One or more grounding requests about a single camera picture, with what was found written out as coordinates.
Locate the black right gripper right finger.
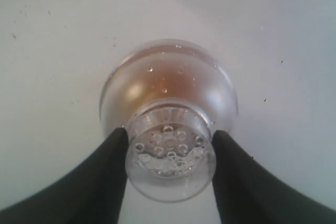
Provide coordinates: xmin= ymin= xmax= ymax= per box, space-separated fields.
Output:
xmin=212 ymin=131 xmax=335 ymax=223

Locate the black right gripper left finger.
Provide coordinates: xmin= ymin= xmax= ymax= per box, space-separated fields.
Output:
xmin=1 ymin=128 xmax=129 ymax=223

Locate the clear dome jar lid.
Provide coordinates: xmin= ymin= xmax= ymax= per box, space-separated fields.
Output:
xmin=99 ymin=39 xmax=238 ymax=203

